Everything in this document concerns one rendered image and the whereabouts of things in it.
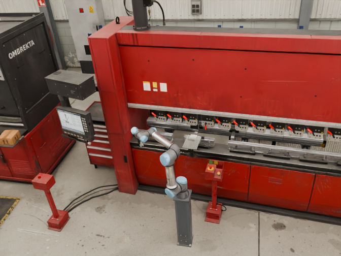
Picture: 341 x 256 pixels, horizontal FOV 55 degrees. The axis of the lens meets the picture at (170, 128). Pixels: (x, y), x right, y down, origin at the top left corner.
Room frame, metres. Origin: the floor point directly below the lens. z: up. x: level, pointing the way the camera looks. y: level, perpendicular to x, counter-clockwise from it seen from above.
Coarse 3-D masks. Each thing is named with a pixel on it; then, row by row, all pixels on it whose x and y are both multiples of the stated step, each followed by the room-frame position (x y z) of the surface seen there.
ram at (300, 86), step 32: (128, 64) 3.62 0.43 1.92; (160, 64) 3.49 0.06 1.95; (192, 64) 3.36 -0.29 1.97; (224, 64) 3.25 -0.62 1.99; (256, 64) 3.14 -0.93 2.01; (288, 64) 3.03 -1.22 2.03; (320, 64) 2.93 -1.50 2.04; (128, 96) 3.64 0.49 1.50; (160, 96) 3.50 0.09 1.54; (192, 96) 3.37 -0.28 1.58; (224, 96) 3.24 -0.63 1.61; (256, 96) 3.13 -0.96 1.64; (288, 96) 3.02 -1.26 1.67; (320, 96) 2.92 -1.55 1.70
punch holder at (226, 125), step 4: (220, 116) 3.26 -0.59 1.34; (220, 120) 3.26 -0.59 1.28; (224, 120) 3.24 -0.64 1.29; (228, 120) 3.22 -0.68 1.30; (220, 124) 3.25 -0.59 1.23; (224, 124) 3.24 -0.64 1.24; (228, 124) 3.22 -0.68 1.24; (220, 128) 3.25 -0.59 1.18; (224, 128) 3.24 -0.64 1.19; (228, 128) 3.22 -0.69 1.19
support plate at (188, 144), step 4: (188, 136) 3.39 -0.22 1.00; (188, 140) 3.30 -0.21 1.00; (196, 140) 3.29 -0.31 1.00; (184, 144) 3.23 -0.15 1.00; (188, 144) 3.22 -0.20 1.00; (192, 144) 3.21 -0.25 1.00; (196, 144) 3.21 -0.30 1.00; (188, 148) 3.15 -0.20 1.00; (192, 148) 3.13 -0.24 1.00; (196, 148) 3.13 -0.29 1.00
